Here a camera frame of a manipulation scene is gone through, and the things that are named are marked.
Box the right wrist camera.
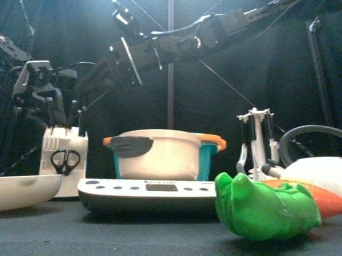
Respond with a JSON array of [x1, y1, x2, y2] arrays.
[[109, 0, 145, 38]]

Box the teal basket with orange handle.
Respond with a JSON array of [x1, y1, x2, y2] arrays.
[[101, 132, 228, 182]]

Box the metal frame pole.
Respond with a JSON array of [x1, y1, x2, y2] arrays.
[[166, 0, 176, 130]]

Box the white toy knife block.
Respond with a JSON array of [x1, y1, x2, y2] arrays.
[[39, 125, 89, 198]]

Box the green toy pepper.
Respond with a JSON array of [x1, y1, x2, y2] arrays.
[[214, 171, 323, 242]]

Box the black bent frame pipe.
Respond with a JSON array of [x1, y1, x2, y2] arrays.
[[306, 19, 335, 128]]

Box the black toy scissors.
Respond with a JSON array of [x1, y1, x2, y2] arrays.
[[49, 148, 83, 177]]

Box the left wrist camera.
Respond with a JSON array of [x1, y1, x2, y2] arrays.
[[55, 68, 80, 91]]

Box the white toy frying pan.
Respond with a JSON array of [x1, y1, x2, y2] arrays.
[[0, 173, 63, 212]]

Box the white toy utensil rack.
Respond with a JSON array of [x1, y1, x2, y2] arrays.
[[235, 106, 282, 181]]

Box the orange toy carrot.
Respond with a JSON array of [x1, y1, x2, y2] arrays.
[[262, 178, 322, 189], [306, 184, 342, 219]]

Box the white pot with grey handle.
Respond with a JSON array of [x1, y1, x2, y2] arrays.
[[108, 128, 204, 182]]

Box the white grey toy cooker base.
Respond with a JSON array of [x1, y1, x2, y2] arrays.
[[76, 177, 219, 214]]

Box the black handled toy knife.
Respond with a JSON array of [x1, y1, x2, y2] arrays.
[[65, 99, 77, 129], [44, 97, 57, 129]]

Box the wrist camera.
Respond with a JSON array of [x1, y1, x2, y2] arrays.
[[55, 68, 80, 91], [109, 0, 145, 38]]

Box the black handled toy utensil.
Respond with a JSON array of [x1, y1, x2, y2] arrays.
[[264, 114, 280, 164], [238, 116, 250, 174]]

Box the black handled toy sharpener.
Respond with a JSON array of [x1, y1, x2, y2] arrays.
[[77, 105, 89, 138]]

